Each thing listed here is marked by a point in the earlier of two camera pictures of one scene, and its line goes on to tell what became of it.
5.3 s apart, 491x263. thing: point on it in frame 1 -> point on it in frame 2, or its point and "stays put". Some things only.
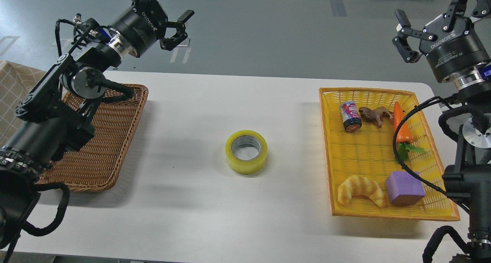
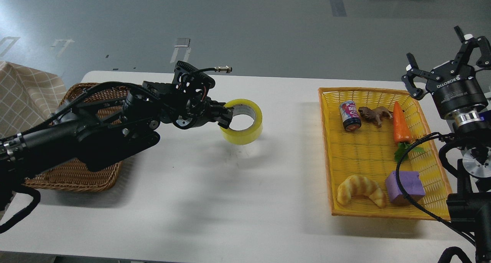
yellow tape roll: [246, 151] -> [250, 136]
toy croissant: [357, 185] stays put
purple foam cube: [404, 187] stays put
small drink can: [350, 116] stays put
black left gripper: [141, 25] -> [197, 111]
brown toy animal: [375, 114] stays put
